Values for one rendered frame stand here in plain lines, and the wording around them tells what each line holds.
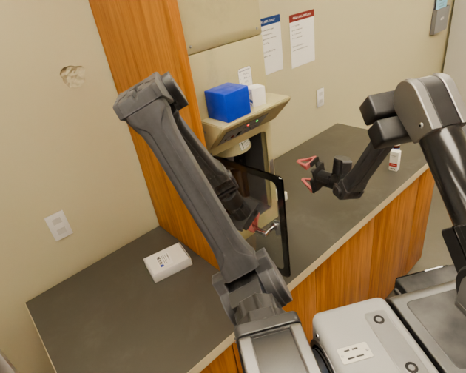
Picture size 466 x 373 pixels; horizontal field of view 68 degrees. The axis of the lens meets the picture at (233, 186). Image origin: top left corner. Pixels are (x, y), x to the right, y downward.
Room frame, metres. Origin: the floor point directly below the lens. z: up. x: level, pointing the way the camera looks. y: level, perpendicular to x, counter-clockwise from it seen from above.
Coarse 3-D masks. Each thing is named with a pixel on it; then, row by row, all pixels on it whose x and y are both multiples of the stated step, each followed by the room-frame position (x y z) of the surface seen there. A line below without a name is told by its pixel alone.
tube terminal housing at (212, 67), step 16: (224, 48) 1.17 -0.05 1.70; (240, 48) 1.21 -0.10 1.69; (256, 48) 1.25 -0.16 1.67; (192, 64) 1.09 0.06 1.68; (208, 64) 1.12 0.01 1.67; (224, 64) 1.16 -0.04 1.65; (240, 64) 1.20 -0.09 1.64; (256, 64) 1.24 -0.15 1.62; (208, 80) 1.12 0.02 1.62; (224, 80) 1.16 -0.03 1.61; (256, 80) 1.24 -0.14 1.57; (256, 128) 1.22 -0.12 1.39; (224, 144) 1.13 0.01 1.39
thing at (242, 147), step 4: (248, 140) 1.25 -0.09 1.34; (236, 144) 1.20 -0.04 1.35; (240, 144) 1.20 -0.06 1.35; (244, 144) 1.21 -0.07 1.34; (248, 144) 1.23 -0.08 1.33; (232, 148) 1.19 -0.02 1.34; (236, 148) 1.19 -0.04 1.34; (240, 148) 1.20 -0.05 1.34; (244, 148) 1.20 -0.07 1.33; (248, 148) 1.22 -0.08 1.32; (220, 152) 1.19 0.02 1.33; (224, 152) 1.19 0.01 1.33; (228, 152) 1.19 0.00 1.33; (232, 152) 1.18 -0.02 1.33; (236, 152) 1.19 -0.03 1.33; (240, 152) 1.19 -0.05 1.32; (220, 156) 1.19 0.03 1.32; (224, 156) 1.18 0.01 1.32; (228, 156) 1.18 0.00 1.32; (232, 156) 1.18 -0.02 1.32
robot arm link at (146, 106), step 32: (128, 96) 0.53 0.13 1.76; (160, 96) 0.52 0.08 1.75; (160, 128) 0.50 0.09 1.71; (160, 160) 0.48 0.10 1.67; (192, 160) 0.49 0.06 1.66; (192, 192) 0.46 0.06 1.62; (224, 224) 0.44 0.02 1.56; (224, 256) 0.42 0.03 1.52; (256, 256) 0.43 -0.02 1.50; (224, 288) 0.40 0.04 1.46
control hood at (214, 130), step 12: (276, 96) 1.20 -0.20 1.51; (288, 96) 1.18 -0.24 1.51; (252, 108) 1.12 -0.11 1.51; (264, 108) 1.10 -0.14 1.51; (276, 108) 1.15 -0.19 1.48; (204, 120) 1.08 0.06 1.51; (216, 120) 1.06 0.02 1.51; (240, 120) 1.03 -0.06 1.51; (252, 120) 1.09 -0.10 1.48; (264, 120) 1.18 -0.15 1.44; (204, 132) 1.06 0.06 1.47; (216, 132) 1.01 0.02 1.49; (216, 144) 1.06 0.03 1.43
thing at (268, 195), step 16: (224, 160) 1.01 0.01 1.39; (240, 176) 0.96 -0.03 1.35; (256, 176) 0.91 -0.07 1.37; (272, 176) 0.86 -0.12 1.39; (240, 192) 0.97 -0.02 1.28; (256, 192) 0.92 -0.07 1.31; (272, 192) 0.87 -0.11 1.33; (224, 208) 1.05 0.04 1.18; (272, 208) 0.87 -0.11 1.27; (256, 240) 0.94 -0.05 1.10; (272, 240) 0.88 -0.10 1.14; (272, 256) 0.89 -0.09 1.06; (288, 256) 0.84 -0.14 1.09; (288, 272) 0.84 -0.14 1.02
